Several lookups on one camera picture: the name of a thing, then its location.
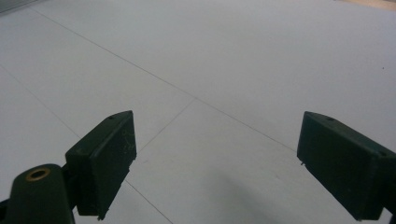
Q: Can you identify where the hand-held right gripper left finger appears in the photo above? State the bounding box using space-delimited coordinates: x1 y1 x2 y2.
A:
64 109 137 221

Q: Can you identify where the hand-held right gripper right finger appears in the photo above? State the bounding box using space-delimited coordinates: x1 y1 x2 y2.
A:
296 110 396 222

